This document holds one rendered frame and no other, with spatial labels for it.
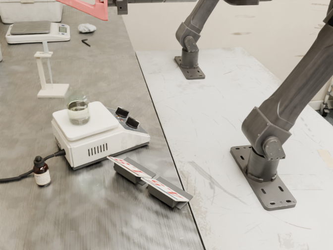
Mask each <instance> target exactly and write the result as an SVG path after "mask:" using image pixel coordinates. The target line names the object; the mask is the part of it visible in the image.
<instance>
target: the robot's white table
mask: <svg viewBox="0 0 333 250"><path fill-rule="evenodd" d="M181 53H182V49H179V50H154V51H135V55H136V57H137V60H138V63H139V65H140V68H141V71H142V74H143V77H144V80H145V82H146V85H147V88H148V91H149V94H150V97H151V100H152V102H153V105H154V108H155V111H156V114H157V117H158V119H159V122H160V125H161V128H162V131H163V134H164V136H165V139H166V142H167V145H168V148H169V151H170V154H171V157H172V160H173V162H174V165H175V168H176V171H177V174H178V177H179V179H180V182H181V185H182V188H183V190H184V191H185V192H187V193H189V194H190V195H192V196H193V198H192V199H191V200H190V201H189V202H188V205H189V208H190V211H191V213H192V216H193V219H194V222H195V225H196V228H197V230H198V233H199V236H200V239H201V242H202V245H203V247H204V250H333V126H332V125H331V124H330V123H329V122H327V121H326V120H325V119H324V118H323V117H322V116H321V115H319V114H318V113H317V112H316V111H315V110H314V109H313V108H311V107H310V106H309V105H307V106H306V107H305V108H304V110H303V111H302V112H301V114H300V115H299V117H298V118H297V120H296V122H295V124H294V126H293V127H292V128H291V129H290V132H291V134H292V135H291V136H290V138H289V139H288V140H287V141H286V142H285V143H284V144H283V145H282V147H283V150H284V152H285V155H286V157H285V159H280V160H279V164H278V167H277V174H278V176H279V177H280V179H281V180H282V181H283V183H284V184H285V185H286V187H287V188H288V190H289V191H290V192H291V194H292V195H293V196H294V198H295V199H296V201H297V204H296V206H295V207H294V208H288V209H281V210H275V211H266V210H265V209H264V208H263V207H262V205H261V203H260V202H259V200H258V198H257V197H256V195H255V193H254V192H253V190H252V188H251V187H250V185H249V183H248V182H247V180H246V178H245V176H244V175H243V173H242V171H241V170H240V168H239V166H238V165H237V163H236V161H235V160H234V158H233V156H232V155H231V153H230V148H231V147H233V146H242V145H251V144H250V142H249V141H248V139H247V138H246V137H245V135H244V134H243V132H242V130H241V125H242V123H243V121H244V119H245V118H246V117H247V116H248V114H249V113H250V112H251V111H252V109H253V108H254V107H255V106H256V107H259V106H260V105H261V104H262V103H263V102H264V101H265V100H266V99H268V98H269V97H270V96H271V95H272V94H273V93H274V92H275V91H276V90H277V89H278V87H279V86H280V85H281V84H282V81H281V80H279V79H278V78H277V77H276V76H275V75H274V74H273V73H271V72H270V71H269V70H268V69H267V68H266V67H264V66H263V65H262V64H261V63H260V62H259V61H258V60H256V59H255V58H254V57H253V56H252V55H251V54H249V53H248V52H247V51H246V50H245V49H244V48H242V47H230V48H204V49H199V55H198V64H199V67H200V69H201V70H202V72H203V73H204V74H205V79H196V80H187V79H186V78H185V76H184V75H183V73H182V71H181V70H180V68H179V66H178V65H177V63H176V61H175V60H174V57H175V56H181Z"/></svg>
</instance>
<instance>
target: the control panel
mask: <svg viewBox="0 0 333 250"><path fill-rule="evenodd" d="M107 109H108V110H109V112H110V113H111V114H112V115H113V116H114V117H115V118H116V119H117V120H118V121H119V123H120V124H121V125H122V126H123V127H124V128H125V129H126V130H131V131H136V132H141V133H145V134H148V133H147V132H146V131H145V130H144V129H143V128H142V127H141V126H140V125H139V126H138V128H137V129H134V128H131V127H129V126H128V125H126V121H127V119H128V117H130V115H128V116H127V118H122V117H117V114H116V113H115V112H116V110H114V109H110V108H107ZM120 119H122V120H123V121H121V120H120Z"/></svg>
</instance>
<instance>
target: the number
mask: <svg viewBox="0 0 333 250"><path fill-rule="evenodd" d="M145 179H146V178H145ZM147 180H148V181H150V182H151V183H153V184H155V185H156V186H158V187H159V188H161V189H163V190H164V191H166V192H167V193H169V194H171V195H172V196H174V197H175V198H177V199H186V198H184V197H182V196H181V195H179V194H177V193H176V192H174V191H172V190H171V189H169V188H167V187H166V186H164V185H163V184H161V183H159V182H158V181H156V180H152V179H147Z"/></svg>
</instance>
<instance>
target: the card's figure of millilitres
mask: <svg viewBox="0 0 333 250"><path fill-rule="evenodd" d="M112 158H113V157H112ZM113 159H115V160H116V161H118V162H119V163H121V164H123V165H124V166H126V167H128V168H129V169H131V170H132V171H134V172H136V173H137V174H139V175H144V176H148V175H146V174H145V173H143V172H142V171H140V170H138V169H137V168H135V167H133V166H132V165H130V164H128V163H127V162H125V161H124V160H122V159H117V158H113Z"/></svg>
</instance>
